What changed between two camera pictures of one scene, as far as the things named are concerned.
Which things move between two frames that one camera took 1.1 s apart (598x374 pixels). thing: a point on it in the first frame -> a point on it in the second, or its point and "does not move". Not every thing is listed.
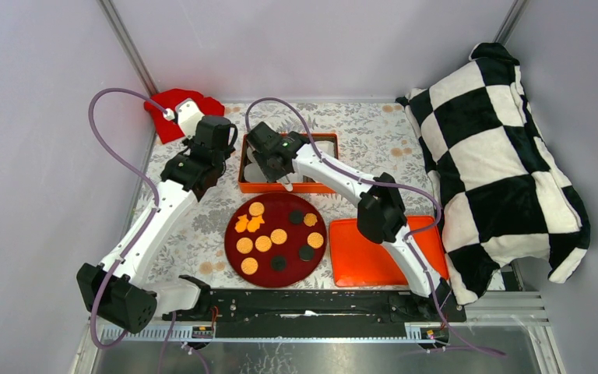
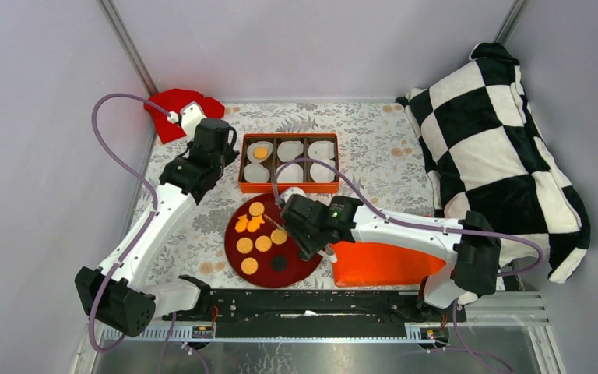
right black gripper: [271, 175] -> [307, 247]
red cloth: [167, 128] does not move
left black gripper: [227, 152] does not move
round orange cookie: [279, 236] does not move
